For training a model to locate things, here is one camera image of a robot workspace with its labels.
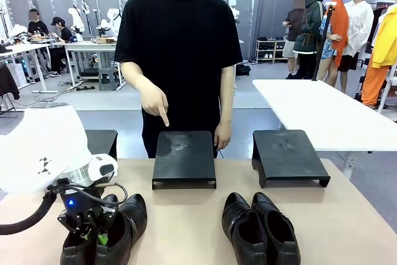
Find person's right forearm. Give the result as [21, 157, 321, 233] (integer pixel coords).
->
[120, 61, 162, 101]

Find figure in white shirt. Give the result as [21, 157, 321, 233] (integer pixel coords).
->
[336, 0, 375, 94]

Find person's left forearm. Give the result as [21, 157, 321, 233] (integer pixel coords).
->
[218, 65, 234, 123]

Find white shoe rack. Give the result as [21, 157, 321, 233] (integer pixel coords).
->
[256, 37, 289, 63]

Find person's right hand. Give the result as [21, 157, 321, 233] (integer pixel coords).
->
[140, 86, 171, 128]

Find white table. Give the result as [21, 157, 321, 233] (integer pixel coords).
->
[252, 78, 397, 182]

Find yellow hoodie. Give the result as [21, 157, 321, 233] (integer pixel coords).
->
[371, 4, 397, 70]

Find seated person with cap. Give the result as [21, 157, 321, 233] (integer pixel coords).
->
[49, 16, 74, 77]

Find standing person in shorts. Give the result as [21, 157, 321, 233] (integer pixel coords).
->
[282, 0, 308, 79]

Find person's left hand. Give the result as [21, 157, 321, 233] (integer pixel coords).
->
[213, 119, 233, 150]

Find black leather ankle shoe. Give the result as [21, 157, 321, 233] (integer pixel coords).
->
[250, 191, 301, 265]
[221, 192, 269, 265]

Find black tripod pole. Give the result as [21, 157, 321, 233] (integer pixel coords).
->
[311, 2, 338, 82]

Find grey plastic stool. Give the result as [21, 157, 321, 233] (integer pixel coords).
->
[98, 66, 120, 92]

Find mannequin in green jacket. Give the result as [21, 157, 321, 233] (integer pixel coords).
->
[293, 0, 329, 81]

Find orange trousers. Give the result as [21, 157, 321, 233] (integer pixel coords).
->
[361, 65, 391, 107]

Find seated person in black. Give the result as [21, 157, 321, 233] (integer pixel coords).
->
[27, 9, 50, 40]

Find black hanging garment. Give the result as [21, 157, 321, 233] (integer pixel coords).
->
[0, 61, 20, 101]

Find mannequin in orange shirt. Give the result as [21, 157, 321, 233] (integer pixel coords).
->
[316, 0, 350, 88]

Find person in black t-shirt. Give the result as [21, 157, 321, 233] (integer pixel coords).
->
[114, 0, 243, 159]

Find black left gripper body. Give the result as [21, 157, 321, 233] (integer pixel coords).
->
[58, 185, 105, 217]

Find white work desk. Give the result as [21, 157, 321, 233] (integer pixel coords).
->
[63, 40, 125, 88]
[0, 42, 52, 92]

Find black metal shoe stand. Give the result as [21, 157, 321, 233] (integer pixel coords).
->
[251, 129, 331, 189]
[151, 130, 217, 190]
[84, 129, 118, 168]

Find black leather strap loafer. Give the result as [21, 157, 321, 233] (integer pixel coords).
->
[60, 193, 120, 265]
[94, 193, 148, 265]

